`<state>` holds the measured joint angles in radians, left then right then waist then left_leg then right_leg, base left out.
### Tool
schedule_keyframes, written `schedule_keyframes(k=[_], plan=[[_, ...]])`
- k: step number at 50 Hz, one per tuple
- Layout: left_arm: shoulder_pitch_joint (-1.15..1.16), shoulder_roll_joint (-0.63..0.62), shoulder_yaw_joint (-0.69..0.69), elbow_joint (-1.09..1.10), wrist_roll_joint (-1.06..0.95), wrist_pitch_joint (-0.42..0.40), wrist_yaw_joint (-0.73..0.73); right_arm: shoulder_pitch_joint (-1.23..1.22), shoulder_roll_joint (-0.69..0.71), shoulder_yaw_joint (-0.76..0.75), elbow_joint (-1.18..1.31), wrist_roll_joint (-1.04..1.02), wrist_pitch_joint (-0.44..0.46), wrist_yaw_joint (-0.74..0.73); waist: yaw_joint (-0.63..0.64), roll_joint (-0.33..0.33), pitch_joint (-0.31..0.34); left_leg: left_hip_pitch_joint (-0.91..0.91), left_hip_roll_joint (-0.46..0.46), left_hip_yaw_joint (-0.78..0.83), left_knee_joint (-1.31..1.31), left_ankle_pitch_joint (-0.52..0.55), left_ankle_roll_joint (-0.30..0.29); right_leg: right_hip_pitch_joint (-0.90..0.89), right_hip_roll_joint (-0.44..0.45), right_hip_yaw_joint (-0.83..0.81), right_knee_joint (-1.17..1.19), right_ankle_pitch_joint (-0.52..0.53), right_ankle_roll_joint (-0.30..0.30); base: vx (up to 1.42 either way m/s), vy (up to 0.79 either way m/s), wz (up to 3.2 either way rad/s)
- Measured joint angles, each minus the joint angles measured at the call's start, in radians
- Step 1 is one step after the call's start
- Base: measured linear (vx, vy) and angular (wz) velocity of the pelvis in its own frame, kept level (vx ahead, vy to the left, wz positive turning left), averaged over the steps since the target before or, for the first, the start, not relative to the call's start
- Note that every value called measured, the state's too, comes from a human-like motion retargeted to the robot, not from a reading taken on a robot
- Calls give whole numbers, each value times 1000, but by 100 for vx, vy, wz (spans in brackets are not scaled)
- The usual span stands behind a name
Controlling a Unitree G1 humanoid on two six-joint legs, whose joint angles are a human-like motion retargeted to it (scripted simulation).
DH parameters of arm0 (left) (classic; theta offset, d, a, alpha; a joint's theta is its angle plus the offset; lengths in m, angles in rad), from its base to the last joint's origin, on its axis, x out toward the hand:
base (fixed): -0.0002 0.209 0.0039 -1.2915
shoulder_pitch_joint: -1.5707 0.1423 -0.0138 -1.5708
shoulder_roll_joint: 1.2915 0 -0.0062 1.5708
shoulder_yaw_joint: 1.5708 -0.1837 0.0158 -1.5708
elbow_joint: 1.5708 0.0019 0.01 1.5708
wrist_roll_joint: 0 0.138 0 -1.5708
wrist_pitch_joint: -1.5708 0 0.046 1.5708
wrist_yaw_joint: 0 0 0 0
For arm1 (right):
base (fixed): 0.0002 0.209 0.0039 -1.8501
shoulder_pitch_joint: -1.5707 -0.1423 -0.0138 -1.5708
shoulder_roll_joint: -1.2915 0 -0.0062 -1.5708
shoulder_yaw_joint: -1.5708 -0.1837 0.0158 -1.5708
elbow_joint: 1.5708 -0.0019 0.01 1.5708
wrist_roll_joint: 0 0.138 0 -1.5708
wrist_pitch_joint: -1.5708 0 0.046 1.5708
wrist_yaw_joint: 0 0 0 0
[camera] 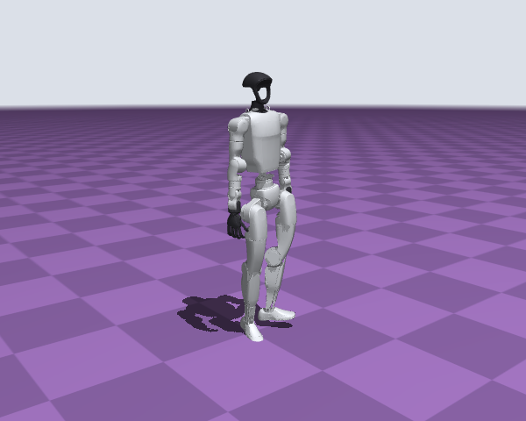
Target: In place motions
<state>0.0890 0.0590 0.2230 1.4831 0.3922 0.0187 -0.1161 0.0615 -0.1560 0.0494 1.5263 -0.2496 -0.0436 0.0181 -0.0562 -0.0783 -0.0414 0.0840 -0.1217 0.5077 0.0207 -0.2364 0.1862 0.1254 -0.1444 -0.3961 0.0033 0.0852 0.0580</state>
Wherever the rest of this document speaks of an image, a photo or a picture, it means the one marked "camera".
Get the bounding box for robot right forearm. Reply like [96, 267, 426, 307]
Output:
[227, 160, 242, 211]

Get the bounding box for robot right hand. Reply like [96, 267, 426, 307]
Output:
[227, 201, 248, 239]

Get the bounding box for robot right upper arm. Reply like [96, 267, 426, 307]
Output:
[228, 116, 249, 173]

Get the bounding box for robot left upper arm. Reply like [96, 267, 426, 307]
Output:
[277, 112, 291, 163]

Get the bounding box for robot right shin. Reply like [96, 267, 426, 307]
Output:
[241, 262, 260, 325]

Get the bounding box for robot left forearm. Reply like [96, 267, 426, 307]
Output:
[278, 159, 292, 190]

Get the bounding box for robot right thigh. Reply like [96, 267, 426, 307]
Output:
[240, 198, 267, 277]

